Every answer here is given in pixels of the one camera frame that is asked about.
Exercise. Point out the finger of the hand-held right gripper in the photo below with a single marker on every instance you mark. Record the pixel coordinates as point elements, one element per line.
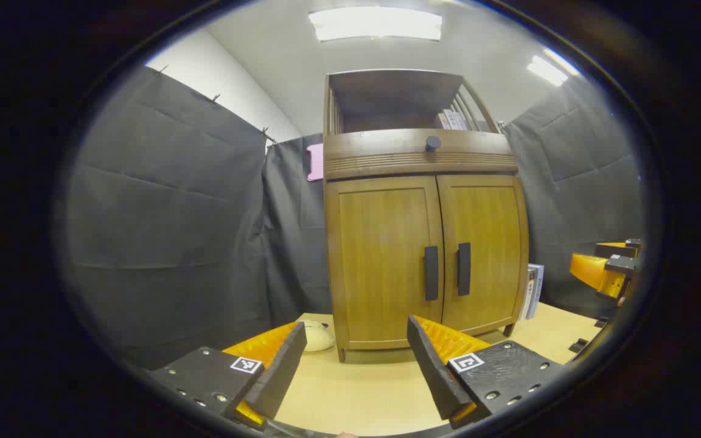
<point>594,272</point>
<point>618,249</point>

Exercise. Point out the round black drawer knob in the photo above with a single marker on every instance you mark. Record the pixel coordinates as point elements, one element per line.
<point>432,143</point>

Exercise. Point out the pink plastic object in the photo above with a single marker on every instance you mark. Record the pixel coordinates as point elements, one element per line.
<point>316,163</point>

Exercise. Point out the wooden double-door shoe cabinet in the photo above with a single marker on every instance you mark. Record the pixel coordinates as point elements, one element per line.
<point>387,158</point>

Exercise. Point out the wooden shoe cabinet door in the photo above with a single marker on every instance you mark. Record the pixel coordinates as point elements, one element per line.
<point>375,261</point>
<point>493,243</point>

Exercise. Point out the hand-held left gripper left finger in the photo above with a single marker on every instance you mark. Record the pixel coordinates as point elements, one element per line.
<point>280,371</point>

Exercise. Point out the small black block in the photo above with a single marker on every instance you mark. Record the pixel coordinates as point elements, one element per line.
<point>577,345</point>

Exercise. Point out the ceiling light panel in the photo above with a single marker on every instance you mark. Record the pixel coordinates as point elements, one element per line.
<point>375,24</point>
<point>548,70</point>

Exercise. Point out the white printed book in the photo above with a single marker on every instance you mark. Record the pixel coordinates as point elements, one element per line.
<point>533,291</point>

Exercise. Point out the row of pale books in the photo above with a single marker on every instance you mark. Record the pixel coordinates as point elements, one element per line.
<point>453,120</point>

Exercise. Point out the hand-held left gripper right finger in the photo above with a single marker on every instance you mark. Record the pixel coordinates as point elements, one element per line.
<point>432,371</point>

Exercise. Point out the white crumpled bag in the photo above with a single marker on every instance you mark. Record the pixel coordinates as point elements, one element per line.
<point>319,337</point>

